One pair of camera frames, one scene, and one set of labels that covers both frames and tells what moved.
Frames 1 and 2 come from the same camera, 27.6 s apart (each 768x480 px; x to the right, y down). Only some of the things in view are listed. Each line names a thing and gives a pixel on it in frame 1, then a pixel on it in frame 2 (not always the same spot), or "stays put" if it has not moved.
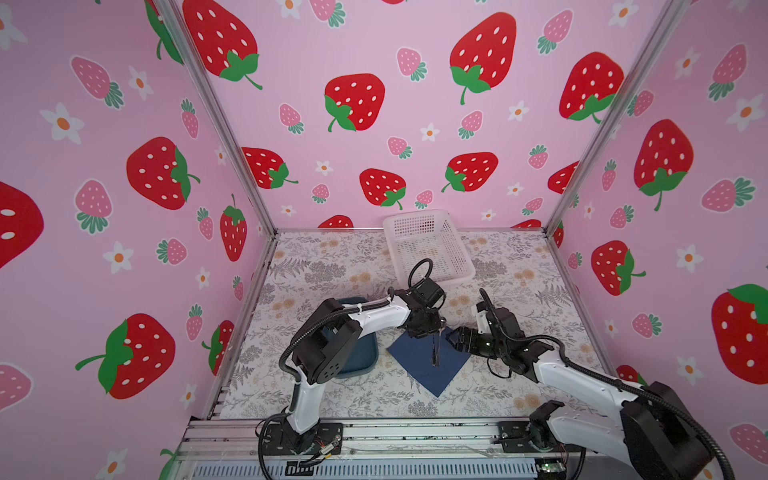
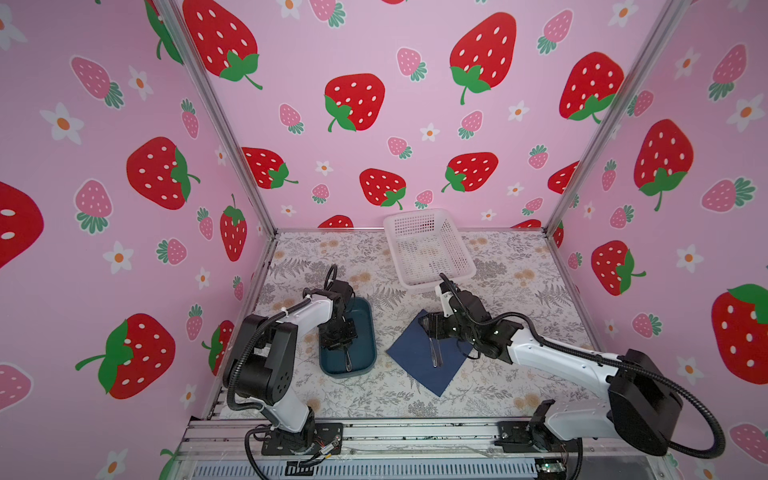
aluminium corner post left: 177,29 stays put
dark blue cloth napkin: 416,355 stays put
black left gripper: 434,311 to 352,333
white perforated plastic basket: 431,236 stays put
